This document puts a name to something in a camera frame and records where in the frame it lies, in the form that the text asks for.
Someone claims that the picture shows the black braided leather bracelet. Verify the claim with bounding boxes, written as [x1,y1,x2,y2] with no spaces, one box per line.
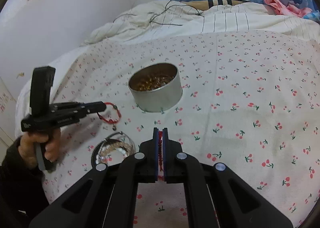
[91,138,137,168]

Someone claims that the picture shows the peach bead bracelet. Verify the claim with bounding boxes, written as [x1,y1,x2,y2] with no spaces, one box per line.
[100,142,133,158]

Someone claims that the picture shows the white bead bracelet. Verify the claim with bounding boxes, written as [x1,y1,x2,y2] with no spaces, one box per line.
[95,142,131,165]

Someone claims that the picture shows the thin silver bangle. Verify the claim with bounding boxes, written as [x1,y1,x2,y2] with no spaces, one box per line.
[104,131,136,155]

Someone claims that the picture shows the person's left forearm dark sleeve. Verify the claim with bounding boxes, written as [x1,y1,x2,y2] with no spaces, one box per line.
[1,138,49,227]

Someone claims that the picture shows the person's left hand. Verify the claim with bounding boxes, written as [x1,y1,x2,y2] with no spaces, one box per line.
[18,129,61,168]

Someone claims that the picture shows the round silver metal tin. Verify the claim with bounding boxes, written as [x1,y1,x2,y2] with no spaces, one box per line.
[128,63,183,112]

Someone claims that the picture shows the cherry print bed sheet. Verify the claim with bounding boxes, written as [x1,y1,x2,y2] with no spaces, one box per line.
[52,31,319,226]

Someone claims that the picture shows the white striped duvet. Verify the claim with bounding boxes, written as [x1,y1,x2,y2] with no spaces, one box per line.
[84,0,319,45]

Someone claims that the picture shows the striped beige pillow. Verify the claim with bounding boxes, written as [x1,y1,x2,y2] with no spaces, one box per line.
[183,0,249,11]

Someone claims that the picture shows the pink cloth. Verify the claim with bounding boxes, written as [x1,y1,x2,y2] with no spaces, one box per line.
[263,0,312,18]

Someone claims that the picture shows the black charging cable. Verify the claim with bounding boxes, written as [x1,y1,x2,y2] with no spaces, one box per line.
[112,0,205,27]

